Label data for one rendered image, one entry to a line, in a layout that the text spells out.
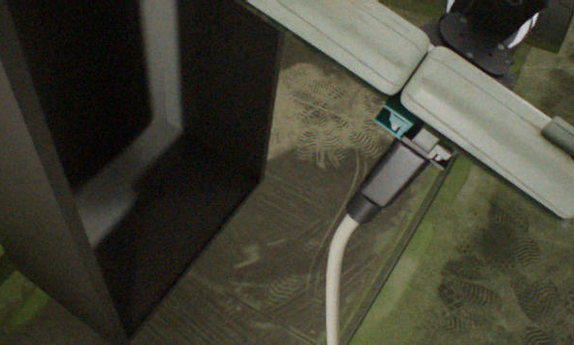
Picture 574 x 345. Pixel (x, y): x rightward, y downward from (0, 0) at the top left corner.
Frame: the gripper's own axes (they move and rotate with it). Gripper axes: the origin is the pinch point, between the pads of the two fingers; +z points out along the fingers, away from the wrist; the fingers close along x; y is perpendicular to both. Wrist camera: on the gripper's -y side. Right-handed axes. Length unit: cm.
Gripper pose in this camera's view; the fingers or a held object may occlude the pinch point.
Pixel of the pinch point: (427, 126)
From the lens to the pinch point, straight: 43.7
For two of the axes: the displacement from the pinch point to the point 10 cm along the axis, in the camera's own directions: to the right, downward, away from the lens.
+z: -5.2, 6.3, -5.7
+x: -8.1, -5.8, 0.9
